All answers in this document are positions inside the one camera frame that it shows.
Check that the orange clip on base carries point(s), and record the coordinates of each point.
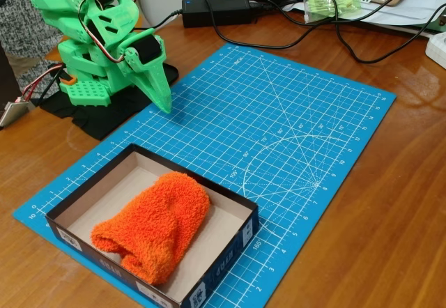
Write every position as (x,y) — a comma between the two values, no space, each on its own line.
(68,80)

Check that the mint green box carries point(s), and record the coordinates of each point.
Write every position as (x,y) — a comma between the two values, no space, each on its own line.
(439,20)

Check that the white power strip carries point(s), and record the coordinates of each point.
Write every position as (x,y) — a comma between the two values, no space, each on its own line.
(437,50)

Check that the cardboard box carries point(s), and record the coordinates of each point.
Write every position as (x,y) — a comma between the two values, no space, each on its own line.
(87,203)

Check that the grey speckled fabric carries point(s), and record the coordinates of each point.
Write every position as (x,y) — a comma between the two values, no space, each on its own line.
(21,25)

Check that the green 3D-printed robot arm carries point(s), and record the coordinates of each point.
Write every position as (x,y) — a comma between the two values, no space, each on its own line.
(87,92)

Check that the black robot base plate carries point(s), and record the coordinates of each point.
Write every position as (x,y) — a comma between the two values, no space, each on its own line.
(104,120)

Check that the blue cutting mat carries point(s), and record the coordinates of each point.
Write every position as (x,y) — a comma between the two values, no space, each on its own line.
(278,130)

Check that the orange fuzzy sock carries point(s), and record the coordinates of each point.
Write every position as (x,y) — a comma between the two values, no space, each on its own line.
(157,224)

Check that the black power adapter blue light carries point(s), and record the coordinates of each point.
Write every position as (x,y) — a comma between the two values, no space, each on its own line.
(223,10)

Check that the white paper stack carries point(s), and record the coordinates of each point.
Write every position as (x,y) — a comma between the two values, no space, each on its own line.
(393,19)

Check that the silver controller board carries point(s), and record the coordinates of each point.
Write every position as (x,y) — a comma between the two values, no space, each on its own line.
(12,113)

